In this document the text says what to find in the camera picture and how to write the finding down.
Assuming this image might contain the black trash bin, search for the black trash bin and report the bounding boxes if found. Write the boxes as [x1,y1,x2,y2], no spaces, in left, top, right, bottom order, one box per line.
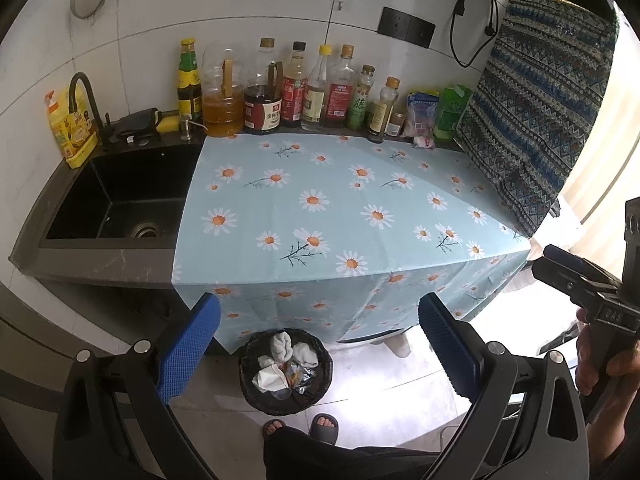
[237,328,334,416]

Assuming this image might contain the black faucet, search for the black faucet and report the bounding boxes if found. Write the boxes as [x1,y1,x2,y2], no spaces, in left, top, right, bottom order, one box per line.
[67,72,108,151]

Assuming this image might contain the blue daisy tablecloth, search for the blue daisy tablecloth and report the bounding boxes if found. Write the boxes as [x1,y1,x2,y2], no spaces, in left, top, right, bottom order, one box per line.
[170,132,531,356]

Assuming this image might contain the person's right hand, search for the person's right hand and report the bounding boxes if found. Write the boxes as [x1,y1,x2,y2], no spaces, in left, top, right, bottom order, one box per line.
[575,309,640,396]

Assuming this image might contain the black kitchen sink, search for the black kitchen sink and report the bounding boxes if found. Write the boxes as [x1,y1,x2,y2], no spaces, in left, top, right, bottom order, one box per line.
[39,147,203,251]

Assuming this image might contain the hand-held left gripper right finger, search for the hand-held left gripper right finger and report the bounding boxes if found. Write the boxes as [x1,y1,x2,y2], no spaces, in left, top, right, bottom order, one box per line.
[418,292,591,480]

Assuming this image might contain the small yellow cap bottle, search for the small yellow cap bottle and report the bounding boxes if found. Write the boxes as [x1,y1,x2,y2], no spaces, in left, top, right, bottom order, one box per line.
[367,77,401,142]

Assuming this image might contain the blue patterned cloth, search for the blue patterned cloth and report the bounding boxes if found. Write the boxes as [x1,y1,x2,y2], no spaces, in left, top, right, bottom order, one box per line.
[456,0,618,238]

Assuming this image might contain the dark bottle green yellow label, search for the dark bottle green yellow label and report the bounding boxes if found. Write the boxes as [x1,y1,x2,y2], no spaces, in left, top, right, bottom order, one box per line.
[177,37,203,122]

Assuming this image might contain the clear plastic bag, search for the clear plastic bag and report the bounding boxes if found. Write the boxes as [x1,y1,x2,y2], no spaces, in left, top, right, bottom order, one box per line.
[290,367,318,393]

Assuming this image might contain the dark soy sauce jug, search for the dark soy sauce jug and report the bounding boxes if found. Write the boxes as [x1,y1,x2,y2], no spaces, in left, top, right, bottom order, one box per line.
[243,37,285,135]

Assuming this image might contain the sink base cabinet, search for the sink base cabinet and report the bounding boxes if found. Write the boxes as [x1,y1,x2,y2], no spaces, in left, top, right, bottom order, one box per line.
[0,280,211,461]

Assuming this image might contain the black cap red label bottle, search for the black cap red label bottle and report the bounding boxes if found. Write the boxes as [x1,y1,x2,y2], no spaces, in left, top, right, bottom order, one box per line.
[281,41,308,128]

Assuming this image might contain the person's right forearm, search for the person's right forearm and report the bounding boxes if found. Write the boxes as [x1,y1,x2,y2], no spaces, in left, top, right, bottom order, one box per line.
[585,375,640,480]

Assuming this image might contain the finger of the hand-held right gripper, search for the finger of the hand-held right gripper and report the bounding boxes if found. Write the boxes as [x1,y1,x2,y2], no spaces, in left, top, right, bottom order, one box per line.
[531,258,621,311]
[545,245,623,293]

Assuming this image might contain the person's right foot in sandal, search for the person's right foot in sandal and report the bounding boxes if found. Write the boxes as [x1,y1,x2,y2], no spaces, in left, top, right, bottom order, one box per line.
[309,414,341,445]

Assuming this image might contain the yellow cap beige label bottle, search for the yellow cap beige label bottle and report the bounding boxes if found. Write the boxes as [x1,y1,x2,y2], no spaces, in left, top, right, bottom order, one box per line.
[301,45,335,131]

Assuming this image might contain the clear cooking oil jug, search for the clear cooking oil jug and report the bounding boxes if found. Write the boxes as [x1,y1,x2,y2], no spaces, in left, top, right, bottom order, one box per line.
[201,41,246,137]

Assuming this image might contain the white tissue paper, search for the white tissue paper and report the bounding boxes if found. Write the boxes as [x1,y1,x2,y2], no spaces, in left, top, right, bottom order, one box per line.
[251,355,291,393]

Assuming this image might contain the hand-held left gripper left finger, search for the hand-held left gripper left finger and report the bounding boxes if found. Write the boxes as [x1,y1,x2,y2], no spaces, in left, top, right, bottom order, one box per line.
[52,292,222,480]

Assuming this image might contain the black wall outlet panel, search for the black wall outlet panel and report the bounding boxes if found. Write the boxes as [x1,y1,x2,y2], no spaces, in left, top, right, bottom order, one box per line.
[377,6,436,50]

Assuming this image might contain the yellow dish soap bottle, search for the yellow dish soap bottle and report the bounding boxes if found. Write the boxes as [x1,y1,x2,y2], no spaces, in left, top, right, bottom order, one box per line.
[46,91,98,170]

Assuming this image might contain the gold cap red label bottle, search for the gold cap red label bottle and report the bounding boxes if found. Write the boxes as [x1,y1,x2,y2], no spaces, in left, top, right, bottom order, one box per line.
[325,45,357,128]

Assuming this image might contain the white towel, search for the white towel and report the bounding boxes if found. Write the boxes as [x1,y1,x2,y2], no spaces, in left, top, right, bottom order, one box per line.
[269,331,296,363]
[292,342,321,368]

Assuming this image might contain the metal soap dispenser pump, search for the metal soap dispenser pump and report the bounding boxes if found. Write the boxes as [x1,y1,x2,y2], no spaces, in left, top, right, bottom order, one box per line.
[180,114,206,142]

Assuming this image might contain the black cable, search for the black cable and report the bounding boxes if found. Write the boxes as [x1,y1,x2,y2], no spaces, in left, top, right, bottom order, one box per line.
[448,0,501,68]

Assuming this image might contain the white blue plastic bag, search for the white blue plastic bag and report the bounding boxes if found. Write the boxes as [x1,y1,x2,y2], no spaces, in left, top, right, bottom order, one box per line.
[404,91,441,148]

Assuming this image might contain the green packet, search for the green packet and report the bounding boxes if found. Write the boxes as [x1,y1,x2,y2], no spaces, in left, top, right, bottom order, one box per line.
[432,85,473,141]

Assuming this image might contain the person's black pants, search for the person's black pants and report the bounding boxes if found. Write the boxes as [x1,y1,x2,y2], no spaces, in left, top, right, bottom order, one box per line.
[262,432,451,480]

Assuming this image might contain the green bottle gold cap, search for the green bottle gold cap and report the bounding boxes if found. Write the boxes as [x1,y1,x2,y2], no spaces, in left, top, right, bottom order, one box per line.
[347,65,377,131]

